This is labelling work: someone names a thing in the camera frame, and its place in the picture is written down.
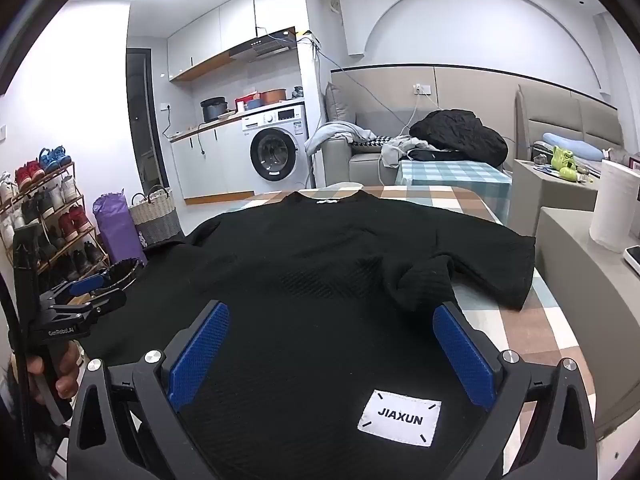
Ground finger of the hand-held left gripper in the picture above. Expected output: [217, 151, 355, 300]
[75, 289, 127, 317]
[67, 270, 115, 297]

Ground shoe rack with shoes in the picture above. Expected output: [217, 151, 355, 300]
[0, 145, 108, 281]

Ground person's left hand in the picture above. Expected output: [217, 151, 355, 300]
[25, 340, 83, 401]

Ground flat black bag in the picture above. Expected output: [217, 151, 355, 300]
[407, 147, 463, 162]

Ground teal checked cloth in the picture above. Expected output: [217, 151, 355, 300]
[395, 159, 513, 223]

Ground blue pillow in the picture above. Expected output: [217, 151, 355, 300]
[542, 132, 603, 161]

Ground black t-shirt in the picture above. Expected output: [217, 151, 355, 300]
[75, 191, 537, 480]

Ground steel range hood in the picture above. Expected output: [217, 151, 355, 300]
[230, 26, 297, 63]

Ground white garment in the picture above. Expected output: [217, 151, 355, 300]
[377, 135, 426, 168]

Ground light grey garment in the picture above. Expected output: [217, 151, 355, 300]
[305, 121, 376, 156]

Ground houndstooth cushion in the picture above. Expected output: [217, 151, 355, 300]
[350, 135, 396, 150]

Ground woven basket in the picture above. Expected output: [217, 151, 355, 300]
[129, 185, 181, 246]

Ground grey sofa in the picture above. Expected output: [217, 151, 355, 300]
[320, 81, 416, 188]

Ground green toy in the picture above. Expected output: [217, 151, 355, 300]
[550, 146, 582, 181]

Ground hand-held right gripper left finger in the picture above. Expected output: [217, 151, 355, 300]
[67, 300, 231, 480]

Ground dark door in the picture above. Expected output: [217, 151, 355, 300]
[126, 48, 166, 201]

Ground grey counter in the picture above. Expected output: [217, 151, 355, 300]
[535, 205, 640, 431]

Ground black jacket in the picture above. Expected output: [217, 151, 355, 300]
[409, 108, 509, 166]

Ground white paper towel roll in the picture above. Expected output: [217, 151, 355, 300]
[589, 159, 640, 253]

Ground beige padded headboard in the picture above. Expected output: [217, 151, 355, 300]
[515, 84, 626, 171]

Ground white washing machine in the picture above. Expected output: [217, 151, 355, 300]
[241, 101, 310, 196]

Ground black cooking pot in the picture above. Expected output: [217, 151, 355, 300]
[200, 97, 229, 123]

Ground purple bag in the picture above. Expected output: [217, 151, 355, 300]
[92, 190, 148, 266]

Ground wooden shoe rack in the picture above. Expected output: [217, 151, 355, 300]
[0, 160, 111, 286]

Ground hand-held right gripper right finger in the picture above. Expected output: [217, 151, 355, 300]
[432, 301, 598, 480]

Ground white wall cabinets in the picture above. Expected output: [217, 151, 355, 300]
[166, 0, 293, 82]

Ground grey side cabinet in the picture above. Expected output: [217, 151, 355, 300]
[510, 159, 601, 238]

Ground white kitchen base cabinet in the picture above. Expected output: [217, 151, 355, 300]
[170, 110, 256, 206]

